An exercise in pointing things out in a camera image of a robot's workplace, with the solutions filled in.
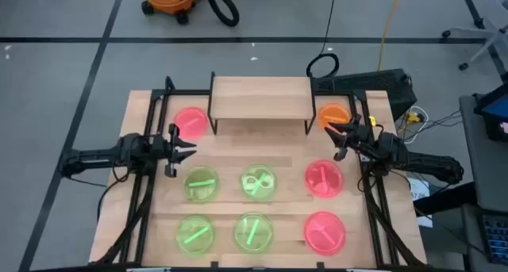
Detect grey desk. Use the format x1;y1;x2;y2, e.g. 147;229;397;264
459;93;508;213

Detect red translucent plate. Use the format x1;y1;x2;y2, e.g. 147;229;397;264
304;159;344;199
173;106;210;140
303;210;347;257

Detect blue screen monitor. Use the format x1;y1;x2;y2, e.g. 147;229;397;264
472;82;508;144

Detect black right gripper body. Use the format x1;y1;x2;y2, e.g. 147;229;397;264
334;113;383;162

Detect black aluminium frame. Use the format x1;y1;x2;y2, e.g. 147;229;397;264
311;75;429;267
94;75;212;266

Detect orange translucent plate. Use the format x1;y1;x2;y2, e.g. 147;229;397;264
317;102;352;132

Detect yellow extension cable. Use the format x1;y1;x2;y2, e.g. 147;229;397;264
376;0;404;72

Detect black keyboard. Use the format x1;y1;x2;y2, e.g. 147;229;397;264
478;210;508;266

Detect wooden shelf with black legs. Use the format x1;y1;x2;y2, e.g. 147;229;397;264
207;71;317;136

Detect green translucent plate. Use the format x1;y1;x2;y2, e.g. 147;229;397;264
233;211;275;254
183;165;220;204
240;163;278;201
175;214;216;255

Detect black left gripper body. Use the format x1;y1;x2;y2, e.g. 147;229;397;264
152;123;179;178

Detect black vacuum hose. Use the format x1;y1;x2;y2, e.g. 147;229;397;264
197;0;241;28

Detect white paper sheet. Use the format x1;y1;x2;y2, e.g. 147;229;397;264
407;177;434;228

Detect black floor cable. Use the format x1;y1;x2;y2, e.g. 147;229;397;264
306;0;341;79

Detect grey office chair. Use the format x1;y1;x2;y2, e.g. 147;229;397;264
441;0;508;71

